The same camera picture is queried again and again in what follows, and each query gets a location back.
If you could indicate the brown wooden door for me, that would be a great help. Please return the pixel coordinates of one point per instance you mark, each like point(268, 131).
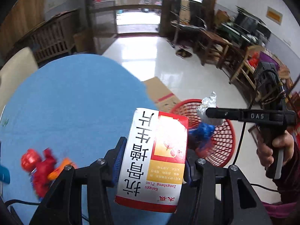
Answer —
point(100, 16)

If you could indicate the red plastic basket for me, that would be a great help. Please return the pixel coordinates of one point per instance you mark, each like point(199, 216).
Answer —
point(220, 143)

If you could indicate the pair of slippers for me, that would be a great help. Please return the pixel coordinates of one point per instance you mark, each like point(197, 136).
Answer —
point(184, 52)

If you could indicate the silver foil wrapper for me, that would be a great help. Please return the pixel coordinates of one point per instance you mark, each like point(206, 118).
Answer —
point(208, 103)

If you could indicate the metal frame chair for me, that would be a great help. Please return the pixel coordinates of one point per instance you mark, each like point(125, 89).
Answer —
point(185, 25)

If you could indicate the white and red medicine box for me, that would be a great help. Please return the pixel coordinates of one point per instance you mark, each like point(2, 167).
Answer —
point(150, 159)

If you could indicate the green candy wrapper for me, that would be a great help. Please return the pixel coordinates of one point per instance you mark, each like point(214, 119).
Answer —
point(5, 122)

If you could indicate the person's right forearm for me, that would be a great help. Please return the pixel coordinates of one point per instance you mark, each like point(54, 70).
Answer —
point(290, 173)

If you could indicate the red toy figure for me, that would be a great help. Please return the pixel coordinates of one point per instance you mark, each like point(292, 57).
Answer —
point(38, 168)

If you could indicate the wooden chair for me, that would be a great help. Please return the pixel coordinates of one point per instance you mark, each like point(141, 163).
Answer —
point(246, 68)

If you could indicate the small cardboard box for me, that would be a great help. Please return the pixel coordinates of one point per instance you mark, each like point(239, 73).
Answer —
point(83, 41)

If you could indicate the yellow wall sign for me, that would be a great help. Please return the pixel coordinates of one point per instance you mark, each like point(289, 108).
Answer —
point(274, 15)

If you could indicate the wooden slatted crib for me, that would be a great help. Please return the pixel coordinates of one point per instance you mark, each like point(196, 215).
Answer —
point(51, 37)

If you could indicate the flat cardboard box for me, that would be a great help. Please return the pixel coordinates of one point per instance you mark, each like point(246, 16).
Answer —
point(159, 91)

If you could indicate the person's right hand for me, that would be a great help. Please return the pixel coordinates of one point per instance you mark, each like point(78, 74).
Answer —
point(264, 153)

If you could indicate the dark wooden table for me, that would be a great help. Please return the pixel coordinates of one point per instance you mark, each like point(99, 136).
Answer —
point(213, 44)

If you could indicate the pink clothing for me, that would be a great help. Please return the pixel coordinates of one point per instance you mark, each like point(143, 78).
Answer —
point(283, 212)

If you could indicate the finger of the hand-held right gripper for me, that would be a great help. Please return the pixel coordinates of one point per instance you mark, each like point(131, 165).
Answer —
point(222, 113)

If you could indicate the blue plastic wrapper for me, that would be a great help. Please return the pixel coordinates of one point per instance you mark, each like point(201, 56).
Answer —
point(202, 133)

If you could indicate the blue tablecloth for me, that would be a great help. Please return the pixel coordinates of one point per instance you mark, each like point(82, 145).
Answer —
point(77, 103)

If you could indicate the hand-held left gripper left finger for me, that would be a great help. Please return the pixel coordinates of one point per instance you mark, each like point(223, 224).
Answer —
point(118, 165)

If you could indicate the orange toy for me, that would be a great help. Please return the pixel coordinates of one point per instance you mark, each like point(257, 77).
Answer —
point(59, 168)

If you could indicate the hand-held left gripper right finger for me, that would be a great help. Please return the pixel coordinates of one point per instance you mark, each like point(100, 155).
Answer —
point(188, 175)

